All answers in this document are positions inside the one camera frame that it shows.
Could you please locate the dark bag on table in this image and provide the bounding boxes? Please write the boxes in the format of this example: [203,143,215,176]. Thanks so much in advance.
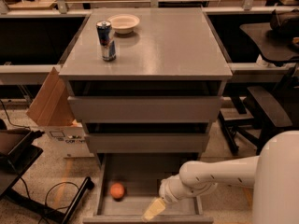
[270,9,299,36]

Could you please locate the grey top drawer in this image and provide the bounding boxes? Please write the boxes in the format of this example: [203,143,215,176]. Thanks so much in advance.
[68,80,221,123]

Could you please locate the blue silver energy drink can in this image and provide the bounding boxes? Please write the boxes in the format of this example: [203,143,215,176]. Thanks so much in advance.
[96,21,116,62]

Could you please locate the black office chair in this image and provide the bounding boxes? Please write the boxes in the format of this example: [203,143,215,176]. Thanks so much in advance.
[218,63,299,155]

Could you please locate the brown white cardboard box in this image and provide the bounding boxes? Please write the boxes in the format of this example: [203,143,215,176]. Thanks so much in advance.
[27,68,93,158]

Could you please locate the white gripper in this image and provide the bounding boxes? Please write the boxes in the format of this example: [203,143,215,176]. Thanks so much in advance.
[142,175,192,222]

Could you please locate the black floor cable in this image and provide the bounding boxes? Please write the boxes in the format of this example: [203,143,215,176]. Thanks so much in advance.
[0,99,80,224]

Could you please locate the grey drawer cabinet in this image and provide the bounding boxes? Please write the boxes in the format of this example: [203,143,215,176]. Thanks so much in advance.
[58,7,234,170]

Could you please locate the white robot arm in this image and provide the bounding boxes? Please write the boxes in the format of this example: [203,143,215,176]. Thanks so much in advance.
[142,131,299,224]

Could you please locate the grey middle drawer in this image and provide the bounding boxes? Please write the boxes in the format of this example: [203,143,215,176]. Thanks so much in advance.
[85,123,209,153]

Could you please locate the grey open bottom drawer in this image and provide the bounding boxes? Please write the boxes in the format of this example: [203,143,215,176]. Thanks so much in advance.
[83,153,213,224]

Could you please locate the black stand on left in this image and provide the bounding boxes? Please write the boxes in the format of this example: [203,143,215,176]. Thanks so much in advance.
[0,119,94,224]

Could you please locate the white bowl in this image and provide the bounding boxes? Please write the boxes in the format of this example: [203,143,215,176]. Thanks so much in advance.
[108,14,140,35]

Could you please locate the orange fruit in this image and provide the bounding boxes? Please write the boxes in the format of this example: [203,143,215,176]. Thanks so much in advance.
[109,183,125,200]

